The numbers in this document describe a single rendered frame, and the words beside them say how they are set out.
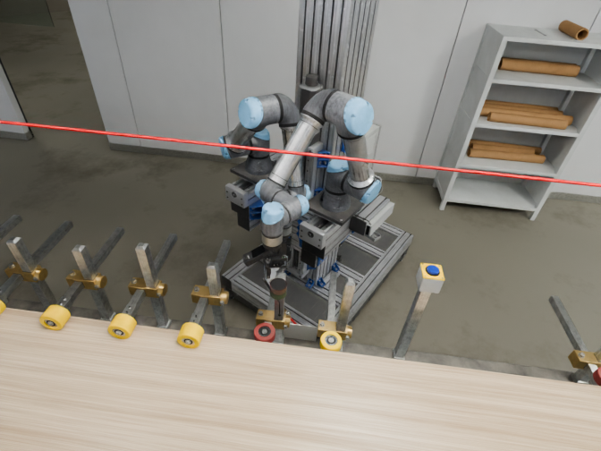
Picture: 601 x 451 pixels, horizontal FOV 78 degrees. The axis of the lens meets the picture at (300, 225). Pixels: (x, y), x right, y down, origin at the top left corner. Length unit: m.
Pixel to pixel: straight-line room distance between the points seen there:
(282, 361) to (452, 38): 3.02
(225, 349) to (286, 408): 0.30
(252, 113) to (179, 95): 2.62
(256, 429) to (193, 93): 3.30
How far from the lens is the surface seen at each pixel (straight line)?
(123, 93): 4.34
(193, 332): 1.39
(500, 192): 4.19
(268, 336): 1.43
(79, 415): 1.43
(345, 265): 2.70
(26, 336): 1.69
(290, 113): 1.57
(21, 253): 1.75
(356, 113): 1.30
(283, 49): 3.65
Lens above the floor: 2.09
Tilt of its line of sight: 39 degrees down
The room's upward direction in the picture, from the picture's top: 4 degrees clockwise
